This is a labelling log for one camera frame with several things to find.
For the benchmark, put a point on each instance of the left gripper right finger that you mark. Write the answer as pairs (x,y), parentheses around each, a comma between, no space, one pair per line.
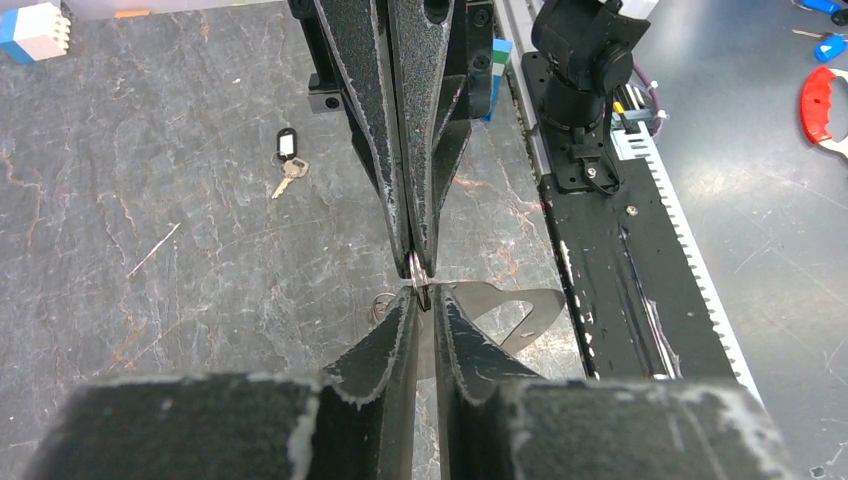
(501,420)

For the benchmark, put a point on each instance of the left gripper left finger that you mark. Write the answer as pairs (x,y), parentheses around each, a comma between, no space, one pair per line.
(352,419)

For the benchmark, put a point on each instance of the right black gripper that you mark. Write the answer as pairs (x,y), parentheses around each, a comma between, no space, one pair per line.
(428,37)

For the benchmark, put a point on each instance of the metal key organizer plate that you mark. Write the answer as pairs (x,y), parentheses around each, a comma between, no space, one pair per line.
(478,299)

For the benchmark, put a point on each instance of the black key tag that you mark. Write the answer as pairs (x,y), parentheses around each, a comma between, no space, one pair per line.
(291,165)

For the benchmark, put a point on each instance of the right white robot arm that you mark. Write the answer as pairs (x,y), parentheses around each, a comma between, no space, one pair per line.
(589,44)

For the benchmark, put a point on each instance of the blue green brick stack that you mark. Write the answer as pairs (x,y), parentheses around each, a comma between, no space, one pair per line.
(501,50)

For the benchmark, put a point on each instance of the orange small block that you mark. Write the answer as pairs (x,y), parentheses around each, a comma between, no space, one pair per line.
(121,14)

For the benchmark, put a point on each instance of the blue white toy brick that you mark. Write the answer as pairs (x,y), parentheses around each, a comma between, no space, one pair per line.
(35,33)

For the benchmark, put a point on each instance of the spare blue key tags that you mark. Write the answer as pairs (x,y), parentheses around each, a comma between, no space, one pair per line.
(831,42)

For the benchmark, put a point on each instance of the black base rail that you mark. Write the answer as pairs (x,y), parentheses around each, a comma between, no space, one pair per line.
(634,303)

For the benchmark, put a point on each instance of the grey slotted cable duct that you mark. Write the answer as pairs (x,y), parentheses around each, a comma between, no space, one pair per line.
(640,146)

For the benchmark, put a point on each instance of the red handled key organizer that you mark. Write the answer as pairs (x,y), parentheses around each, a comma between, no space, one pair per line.
(814,109)

